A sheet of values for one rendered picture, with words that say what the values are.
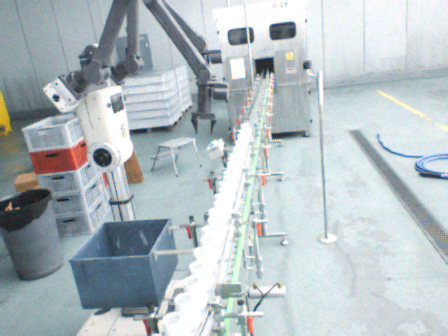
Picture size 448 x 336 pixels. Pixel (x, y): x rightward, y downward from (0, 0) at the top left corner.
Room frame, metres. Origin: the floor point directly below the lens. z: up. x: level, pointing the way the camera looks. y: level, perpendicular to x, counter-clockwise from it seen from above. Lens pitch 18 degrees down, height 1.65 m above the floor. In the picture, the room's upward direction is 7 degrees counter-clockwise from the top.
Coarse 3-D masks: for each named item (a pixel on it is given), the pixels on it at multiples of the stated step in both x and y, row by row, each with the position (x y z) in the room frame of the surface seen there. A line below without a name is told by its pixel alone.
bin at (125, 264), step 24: (96, 240) 1.51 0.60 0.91; (120, 240) 1.60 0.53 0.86; (144, 240) 1.58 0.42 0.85; (168, 240) 1.48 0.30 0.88; (72, 264) 1.30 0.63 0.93; (96, 264) 1.29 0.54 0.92; (120, 264) 1.27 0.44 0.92; (144, 264) 1.26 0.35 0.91; (168, 264) 1.43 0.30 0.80; (96, 288) 1.29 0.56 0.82; (120, 288) 1.28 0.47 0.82; (144, 288) 1.26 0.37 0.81
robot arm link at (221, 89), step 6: (204, 72) 1.60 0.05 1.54; (204, 78) 1.60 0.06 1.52; (204, 84) 1.60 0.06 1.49; (210, 84) 1.61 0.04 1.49; (216, 84) 1.61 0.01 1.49; (222, 84) 1.61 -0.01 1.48; (216, 90) 1.61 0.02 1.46; (222, 90) 1.60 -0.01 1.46; (228, 90) 1.63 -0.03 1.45; (216, 96) 1.60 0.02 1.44; (222, 96) 1.60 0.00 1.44
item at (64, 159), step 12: (84, 144) 4.14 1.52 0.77; (36, 156) 3.56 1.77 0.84; (48, 156) 3.87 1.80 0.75; (60, 156) 3.55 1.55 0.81; (72, 156) 3.55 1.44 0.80; (84, 156) 3.80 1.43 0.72; (36, 168) 3.56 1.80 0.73; (48, 168) 3.56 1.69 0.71; (60, 168) 3.56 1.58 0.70; (72, 168) 3.55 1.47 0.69
